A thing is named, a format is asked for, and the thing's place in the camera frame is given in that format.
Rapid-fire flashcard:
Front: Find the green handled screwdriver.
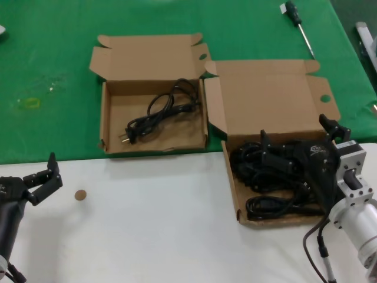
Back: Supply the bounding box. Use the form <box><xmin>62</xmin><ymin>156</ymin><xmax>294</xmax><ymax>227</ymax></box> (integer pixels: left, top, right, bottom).
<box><xmin>285</xmin><ymin>1</ymin><xmax>316</xmax><ymax>59</ymax></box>

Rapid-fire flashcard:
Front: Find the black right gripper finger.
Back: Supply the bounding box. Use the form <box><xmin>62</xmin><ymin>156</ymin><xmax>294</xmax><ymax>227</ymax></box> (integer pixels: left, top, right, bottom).
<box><xmin>259</xmin><ymin>129</ymin><xmax>295</xmax><ymax>176</ymax></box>
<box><xmin>319</xmin><ymin>113</ymin><xmax>352</xmax><ymax>146</ymax></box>

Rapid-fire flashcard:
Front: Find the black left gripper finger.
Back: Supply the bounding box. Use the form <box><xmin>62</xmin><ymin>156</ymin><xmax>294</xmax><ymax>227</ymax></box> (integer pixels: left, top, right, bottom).
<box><xmin>23</xmin><ymin>152</ymin><xmax>62</xmax><ymax>189</ymax></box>
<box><xmin>28</xmin><ymin>176</ymin><xmax>64</xmax><ymax>206</ymax></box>

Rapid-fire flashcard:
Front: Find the dark right arm cable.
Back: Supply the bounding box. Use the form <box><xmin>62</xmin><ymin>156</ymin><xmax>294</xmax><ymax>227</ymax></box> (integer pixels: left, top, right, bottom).
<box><xmin>303</xmin><ymin>217</ymin><xmax>332</xmax><ymax>283</ymax></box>

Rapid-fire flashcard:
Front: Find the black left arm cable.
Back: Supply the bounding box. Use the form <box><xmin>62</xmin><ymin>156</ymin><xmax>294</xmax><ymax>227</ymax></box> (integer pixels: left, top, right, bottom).
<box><xmin>0</xmin><ymin>261</ymin><xmax>27</xmax><ymax>283</ymax></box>

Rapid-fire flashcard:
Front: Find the green table cloth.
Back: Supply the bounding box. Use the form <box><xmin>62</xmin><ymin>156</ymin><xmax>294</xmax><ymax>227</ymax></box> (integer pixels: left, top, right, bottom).
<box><xmin>0</xmin><ymin>0</ymin><xmax>377</xmax><ymax>164</ymax></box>

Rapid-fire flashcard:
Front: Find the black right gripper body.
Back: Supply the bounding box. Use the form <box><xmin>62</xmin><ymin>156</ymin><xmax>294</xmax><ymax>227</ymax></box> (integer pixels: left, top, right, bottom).
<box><xmin>293</xmin><ymin>140</ymin><xmax>340</xmax><ymax>214</ymax></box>

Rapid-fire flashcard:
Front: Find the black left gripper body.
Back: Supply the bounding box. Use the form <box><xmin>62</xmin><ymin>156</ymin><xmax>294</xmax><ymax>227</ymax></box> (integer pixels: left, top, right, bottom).
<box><xmin>0</xmin><ymin>176</ymin><xmax>31</xmax><ymax>258</ymax></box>

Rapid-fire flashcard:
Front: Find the grey aluminium profile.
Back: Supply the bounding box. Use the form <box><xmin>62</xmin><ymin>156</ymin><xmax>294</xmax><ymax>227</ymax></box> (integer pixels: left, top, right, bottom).
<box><xmin>355</xmin><ymin>22</ymin><xmax>377</xmax><ymax>74</ymax></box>

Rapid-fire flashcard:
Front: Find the cable with metal connector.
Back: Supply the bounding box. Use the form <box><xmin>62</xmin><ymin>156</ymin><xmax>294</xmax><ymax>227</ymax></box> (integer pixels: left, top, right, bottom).
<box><xmin>316</xmin><ymin>219</ymin><xmax>337</xmax><ymax>283</ymax></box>

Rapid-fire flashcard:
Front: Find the open brown cardboard box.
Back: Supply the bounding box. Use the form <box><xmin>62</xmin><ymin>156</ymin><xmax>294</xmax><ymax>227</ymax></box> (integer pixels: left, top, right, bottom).
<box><xmin>203</xmin><ymin>58</ymin><xmax>342</xmax><ymax>227</ymax></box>
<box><xmin>89</xmin><ymin>32</ymin><xmax>212</xmax><ymax>154</ymax></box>

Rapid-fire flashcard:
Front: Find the black power cable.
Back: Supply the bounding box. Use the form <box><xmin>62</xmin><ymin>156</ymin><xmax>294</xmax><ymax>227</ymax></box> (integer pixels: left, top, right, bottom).
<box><xmin>230</xmin><ymin>140</ymin><xmax>295</xmax><ymax>189</ymax></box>
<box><xmin>118</xmin><ymin>78</ymin><xmax>199</xmax><ymax>146</ymax></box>
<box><xmin>245</xmin><ymin>196</ymin><xmax>326</xmax><ymax>221</ymax></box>
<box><xmin>250</xmin><ymin>167</ymin><xmax>313</xmax><ymax>202</ymax></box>

